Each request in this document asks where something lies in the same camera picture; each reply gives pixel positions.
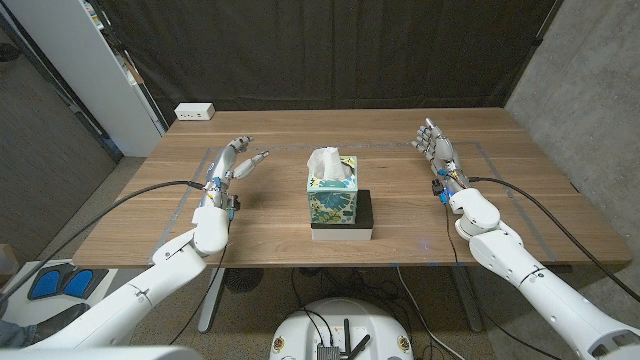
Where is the right arm thick black cable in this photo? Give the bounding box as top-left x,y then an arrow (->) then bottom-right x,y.
467,175 -> 640,304

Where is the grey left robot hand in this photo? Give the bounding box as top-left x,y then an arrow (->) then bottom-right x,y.
207,135 -> 271,190

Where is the grey table leg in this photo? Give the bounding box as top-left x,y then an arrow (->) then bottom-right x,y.
452,265 -> 484,334
198,268 -> 226,335

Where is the blue jeans leg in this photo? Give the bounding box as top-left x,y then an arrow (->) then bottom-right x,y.
0,319 -> 39,349

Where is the white tissue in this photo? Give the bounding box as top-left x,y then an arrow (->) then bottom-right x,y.
306,146 -> 353,181

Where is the white cabinet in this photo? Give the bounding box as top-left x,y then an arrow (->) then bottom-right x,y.
2,0 -> 169,158

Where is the white power strip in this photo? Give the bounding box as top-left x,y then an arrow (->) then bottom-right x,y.
173,102 -> 216,122

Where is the left arm thick black cable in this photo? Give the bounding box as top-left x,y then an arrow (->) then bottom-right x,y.
0,179 -> 207,305

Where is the white floor cable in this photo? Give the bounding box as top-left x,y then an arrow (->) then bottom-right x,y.
396,265 -> 466,360

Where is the white floor board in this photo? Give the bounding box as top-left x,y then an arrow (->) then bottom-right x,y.
0,259 -> 121,329

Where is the black leather shoe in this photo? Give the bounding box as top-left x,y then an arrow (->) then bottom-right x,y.
34,303 -> 91,344

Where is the black round fan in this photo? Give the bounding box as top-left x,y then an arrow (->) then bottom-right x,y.
223,268 -> 265,294

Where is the tangled black floor cable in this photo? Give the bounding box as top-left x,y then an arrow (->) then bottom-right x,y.
319,268 -> 406,334

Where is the black box with white base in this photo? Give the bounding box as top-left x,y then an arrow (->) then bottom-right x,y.
310,189 -> 375,242

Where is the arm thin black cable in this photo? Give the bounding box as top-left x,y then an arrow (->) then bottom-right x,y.
443,202 -> 549,360
168,219 -> 231,346

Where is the black backdrop pole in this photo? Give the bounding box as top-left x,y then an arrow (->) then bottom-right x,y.
502,0 -> 564,107

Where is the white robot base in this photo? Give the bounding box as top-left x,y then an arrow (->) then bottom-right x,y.
269,298 -> 415,360

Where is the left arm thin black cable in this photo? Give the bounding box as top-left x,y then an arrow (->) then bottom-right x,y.
168,219 -> 231,346

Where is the black curtain backdrop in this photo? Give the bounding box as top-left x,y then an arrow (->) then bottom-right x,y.
97,0 -> 559,126

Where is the blue foot pedal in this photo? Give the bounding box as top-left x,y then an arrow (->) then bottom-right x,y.
62,269 -> 96,299
30,269 -> 61,300

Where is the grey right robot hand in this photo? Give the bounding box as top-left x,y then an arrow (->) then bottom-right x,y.
411,117 -> 460,177

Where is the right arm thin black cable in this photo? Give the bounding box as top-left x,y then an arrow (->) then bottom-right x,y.
443,202 -> 549,360

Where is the arm thick black cable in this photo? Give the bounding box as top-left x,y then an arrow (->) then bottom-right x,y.
467,175 -> 640,304
0,179 -> 207,305

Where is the cardboard box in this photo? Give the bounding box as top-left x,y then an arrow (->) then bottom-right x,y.
0,243 -> 21,284

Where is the black base cable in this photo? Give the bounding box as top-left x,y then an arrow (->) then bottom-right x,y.
290,268 -> 335,347

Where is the teal floral tissue box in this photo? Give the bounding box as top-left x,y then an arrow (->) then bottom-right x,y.
306,155 -> 359,225

